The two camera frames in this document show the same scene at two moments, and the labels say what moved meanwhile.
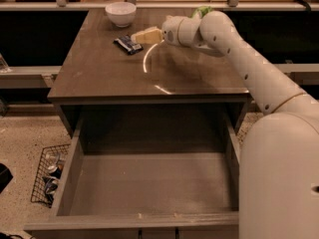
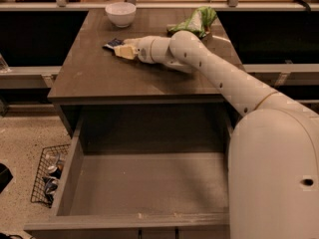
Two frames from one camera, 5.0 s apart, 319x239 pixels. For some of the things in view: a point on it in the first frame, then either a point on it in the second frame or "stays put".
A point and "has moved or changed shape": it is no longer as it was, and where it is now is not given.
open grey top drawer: x=149 y=178 stays put
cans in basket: x=55 y=164 stays put
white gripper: x=170 y=30 -> x=144 y=49
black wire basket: x=48 y=175 stays put
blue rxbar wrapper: x=127 y=43 has moved or changed shape
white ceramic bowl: x=121 y=13 stays put
